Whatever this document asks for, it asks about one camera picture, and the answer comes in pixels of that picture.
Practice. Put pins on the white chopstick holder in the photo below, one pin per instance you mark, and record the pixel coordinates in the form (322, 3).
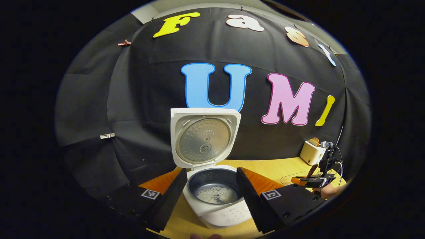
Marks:
(310, 154)

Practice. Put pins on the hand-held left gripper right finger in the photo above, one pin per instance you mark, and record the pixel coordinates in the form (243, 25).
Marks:
(250, 202)

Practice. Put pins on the black backdrop cloth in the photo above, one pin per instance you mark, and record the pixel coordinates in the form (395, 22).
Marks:
(149, 83)

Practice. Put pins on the copper clip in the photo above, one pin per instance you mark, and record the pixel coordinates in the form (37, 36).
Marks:
(124, 43)

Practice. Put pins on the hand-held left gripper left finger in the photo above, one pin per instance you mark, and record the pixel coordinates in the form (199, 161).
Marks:
(169, 202)

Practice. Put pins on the white clip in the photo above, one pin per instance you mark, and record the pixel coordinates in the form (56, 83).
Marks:
(107, 135)

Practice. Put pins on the wooden spoon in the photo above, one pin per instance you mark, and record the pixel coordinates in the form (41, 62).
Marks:
(312, 172)

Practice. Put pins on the white rice cooker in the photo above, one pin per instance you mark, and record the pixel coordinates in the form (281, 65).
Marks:
(202, 139)

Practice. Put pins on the white rice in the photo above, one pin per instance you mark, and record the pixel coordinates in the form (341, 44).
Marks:
(215, 195)

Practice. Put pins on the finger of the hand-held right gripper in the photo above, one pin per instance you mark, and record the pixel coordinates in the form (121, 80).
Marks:
(308, 181)

